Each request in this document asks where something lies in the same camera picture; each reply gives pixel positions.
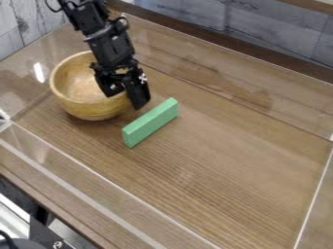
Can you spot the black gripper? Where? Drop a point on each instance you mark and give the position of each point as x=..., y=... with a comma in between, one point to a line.
x=116, y=66

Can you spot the wooden bowl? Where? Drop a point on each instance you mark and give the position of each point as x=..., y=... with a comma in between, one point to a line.
x=78, y=93

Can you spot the green rectangular block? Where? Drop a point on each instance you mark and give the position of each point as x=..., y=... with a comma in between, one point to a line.
x=151, y=122

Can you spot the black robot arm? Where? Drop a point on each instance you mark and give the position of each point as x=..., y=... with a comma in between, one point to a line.
x=78, y=9

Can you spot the clear acrylic enclosure walls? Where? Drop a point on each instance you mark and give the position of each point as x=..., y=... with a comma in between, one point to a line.
x=235, y=176

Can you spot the black metal mount bracket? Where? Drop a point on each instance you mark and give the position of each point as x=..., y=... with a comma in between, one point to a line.
x=42, y=235

